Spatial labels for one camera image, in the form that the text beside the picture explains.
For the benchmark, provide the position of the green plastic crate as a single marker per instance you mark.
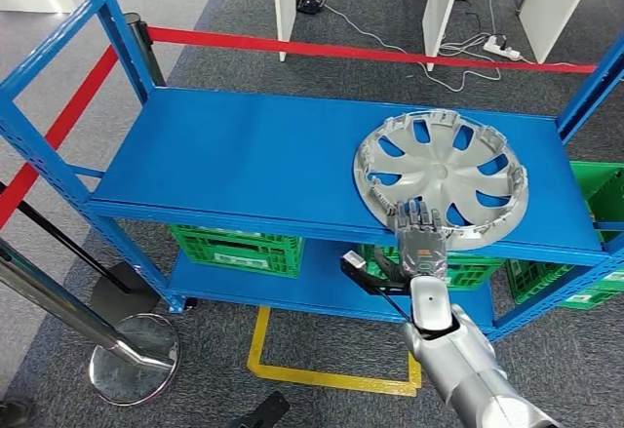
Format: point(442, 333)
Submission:
point(234, 247)
point(473, 273)
point(594, 196)

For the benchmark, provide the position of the grey plastic wheel hubcap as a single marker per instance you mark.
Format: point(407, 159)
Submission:
point(438, 173)

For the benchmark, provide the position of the blue metal shelf rack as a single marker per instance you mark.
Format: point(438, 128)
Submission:
point(244, 154)

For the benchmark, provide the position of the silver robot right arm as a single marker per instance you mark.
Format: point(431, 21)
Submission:
point(468, 373)

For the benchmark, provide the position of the black left wrist camera bracket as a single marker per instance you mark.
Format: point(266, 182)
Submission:
point(265, 412)

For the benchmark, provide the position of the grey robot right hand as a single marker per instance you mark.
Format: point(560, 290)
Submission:
point(422, 251)

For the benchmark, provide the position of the red barrier belt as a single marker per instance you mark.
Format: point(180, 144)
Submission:
point(341, 50)
point(61, 129)

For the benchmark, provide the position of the black pole stanchion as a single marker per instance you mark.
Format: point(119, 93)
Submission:
point(121, 289)

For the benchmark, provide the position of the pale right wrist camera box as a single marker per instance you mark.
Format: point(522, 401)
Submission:
point(355, 261)

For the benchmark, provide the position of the yellow floor tape square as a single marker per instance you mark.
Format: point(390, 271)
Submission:
point(258, 347)

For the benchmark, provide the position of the white power strip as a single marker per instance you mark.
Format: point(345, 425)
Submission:
point(502, 47)

